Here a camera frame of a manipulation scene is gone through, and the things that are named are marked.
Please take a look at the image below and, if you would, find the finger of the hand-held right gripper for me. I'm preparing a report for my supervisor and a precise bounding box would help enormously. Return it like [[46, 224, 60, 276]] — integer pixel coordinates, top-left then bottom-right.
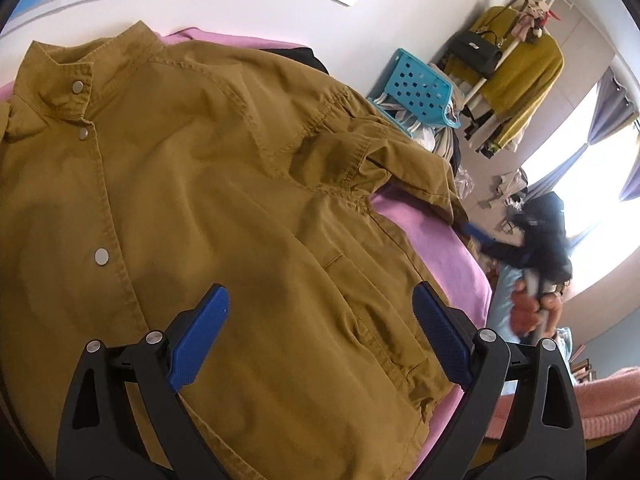
[[461, 222, 525, 268]]

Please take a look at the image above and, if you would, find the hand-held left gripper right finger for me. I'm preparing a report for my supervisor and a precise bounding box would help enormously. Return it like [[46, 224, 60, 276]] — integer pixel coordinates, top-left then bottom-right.
[[411, 282, 587, 480]]

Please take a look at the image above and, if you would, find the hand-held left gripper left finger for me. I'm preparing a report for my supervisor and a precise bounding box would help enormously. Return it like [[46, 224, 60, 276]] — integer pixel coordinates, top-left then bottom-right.
[[56, 283, 231, 480]]

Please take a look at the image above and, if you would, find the mustard brown jacket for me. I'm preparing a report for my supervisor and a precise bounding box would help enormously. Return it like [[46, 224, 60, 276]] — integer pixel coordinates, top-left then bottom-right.
[[0, 21, 471, 480]]

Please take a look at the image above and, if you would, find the pile of mixed clothes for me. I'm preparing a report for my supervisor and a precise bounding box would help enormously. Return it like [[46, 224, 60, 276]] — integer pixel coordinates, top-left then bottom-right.
[[380, 94, 467, 173]]

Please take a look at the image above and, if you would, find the white clothes rack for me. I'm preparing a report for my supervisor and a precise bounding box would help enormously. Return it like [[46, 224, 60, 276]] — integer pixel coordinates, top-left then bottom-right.
[[457, 0, 576, 128]]

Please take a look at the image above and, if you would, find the person's right hand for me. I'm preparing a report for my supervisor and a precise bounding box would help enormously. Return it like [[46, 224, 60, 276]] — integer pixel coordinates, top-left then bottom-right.
[[510, 280, 562, 339]]

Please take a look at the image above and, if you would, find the clutter of papers and boxes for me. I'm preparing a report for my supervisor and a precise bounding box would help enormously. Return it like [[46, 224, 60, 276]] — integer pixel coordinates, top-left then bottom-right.
[[477, 169, 532, 233]]

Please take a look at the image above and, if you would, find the pink bed sheet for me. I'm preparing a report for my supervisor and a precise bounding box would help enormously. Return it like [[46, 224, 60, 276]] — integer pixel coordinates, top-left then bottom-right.
[[0, 27, 496, 480]]

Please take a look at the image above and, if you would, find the bright window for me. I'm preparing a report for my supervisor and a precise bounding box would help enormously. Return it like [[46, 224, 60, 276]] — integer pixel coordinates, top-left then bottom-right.
[[520, 80, 640, 306]]

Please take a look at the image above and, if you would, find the light blue cloth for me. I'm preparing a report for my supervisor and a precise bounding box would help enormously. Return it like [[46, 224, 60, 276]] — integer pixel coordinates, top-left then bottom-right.
[[486, 264, 526, 396]]

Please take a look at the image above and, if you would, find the grey purple curtain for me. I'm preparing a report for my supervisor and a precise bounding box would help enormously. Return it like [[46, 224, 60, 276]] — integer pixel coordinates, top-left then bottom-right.
[[522, 142, 592, 202], [589, 66, 640, 137]]

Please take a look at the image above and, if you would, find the teal perforated plastic stool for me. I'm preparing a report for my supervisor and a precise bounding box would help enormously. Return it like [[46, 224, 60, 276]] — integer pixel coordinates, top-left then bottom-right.
[[367, 48, 462, 139]]

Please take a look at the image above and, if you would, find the yellow hanging sweater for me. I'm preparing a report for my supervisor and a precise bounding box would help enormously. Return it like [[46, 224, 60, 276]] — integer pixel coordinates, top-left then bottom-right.
[[444, 5, 566, 137]]

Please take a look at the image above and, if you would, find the coral knitted blanket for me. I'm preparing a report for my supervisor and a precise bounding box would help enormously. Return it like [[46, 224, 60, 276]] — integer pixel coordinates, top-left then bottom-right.
[[484, 366, 640, 453]]

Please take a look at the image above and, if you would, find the black handbag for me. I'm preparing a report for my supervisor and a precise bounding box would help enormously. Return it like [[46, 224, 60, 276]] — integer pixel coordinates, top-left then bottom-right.
[[447, 30, 504, 80]]

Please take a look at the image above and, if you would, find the pink plush toy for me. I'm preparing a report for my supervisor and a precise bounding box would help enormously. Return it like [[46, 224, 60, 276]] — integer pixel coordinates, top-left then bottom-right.
[[514, 1, 562, 41]]

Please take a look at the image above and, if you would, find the black cloth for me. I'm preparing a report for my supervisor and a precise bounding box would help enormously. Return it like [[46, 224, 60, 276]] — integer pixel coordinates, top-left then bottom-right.
[[260, 46, 331, 76]]

